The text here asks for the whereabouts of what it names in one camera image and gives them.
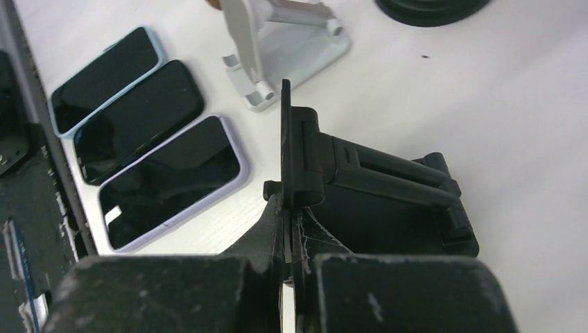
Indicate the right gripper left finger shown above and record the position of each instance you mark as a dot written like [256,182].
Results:
[260,291]

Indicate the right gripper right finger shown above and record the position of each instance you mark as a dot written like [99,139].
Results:
[309,238]

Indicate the purple case phone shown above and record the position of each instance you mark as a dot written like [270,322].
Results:
[179,178]

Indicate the wooden round base stand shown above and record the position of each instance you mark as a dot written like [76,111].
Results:
[215,4]

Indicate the black tall round stand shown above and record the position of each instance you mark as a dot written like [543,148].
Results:
[430,13]

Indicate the black folding stand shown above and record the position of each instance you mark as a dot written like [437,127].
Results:
[311,159]

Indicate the black phone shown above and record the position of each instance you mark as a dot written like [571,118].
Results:
[137,122]

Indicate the light blue case phone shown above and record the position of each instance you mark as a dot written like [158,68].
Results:
[120,67]

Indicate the white silver folding stand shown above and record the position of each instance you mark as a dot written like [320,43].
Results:
[277,40]

